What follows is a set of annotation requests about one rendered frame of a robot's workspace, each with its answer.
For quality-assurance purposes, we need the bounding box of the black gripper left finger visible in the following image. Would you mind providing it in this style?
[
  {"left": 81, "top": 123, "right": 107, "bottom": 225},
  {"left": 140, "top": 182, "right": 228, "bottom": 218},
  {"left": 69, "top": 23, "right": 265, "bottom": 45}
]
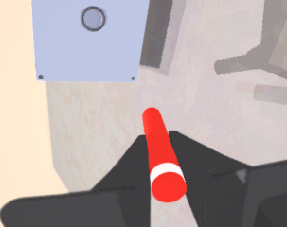
[{"left": 0, "top": 134, "right": 151, "bottom": 227}]

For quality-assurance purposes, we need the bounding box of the red peg with white band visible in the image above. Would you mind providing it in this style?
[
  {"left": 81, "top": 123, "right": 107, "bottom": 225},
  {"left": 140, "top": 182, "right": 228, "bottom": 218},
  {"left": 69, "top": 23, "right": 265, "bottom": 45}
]
[{"left": 143, "top": 108, "right": 187, "bottom": 202}]

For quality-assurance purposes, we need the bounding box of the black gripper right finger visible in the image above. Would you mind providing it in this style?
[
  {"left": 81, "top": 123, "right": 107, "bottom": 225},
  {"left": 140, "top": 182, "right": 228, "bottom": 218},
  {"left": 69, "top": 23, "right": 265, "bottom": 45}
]
[{"left": 169, "top": 131, "right": 287, "bottom": 227}]

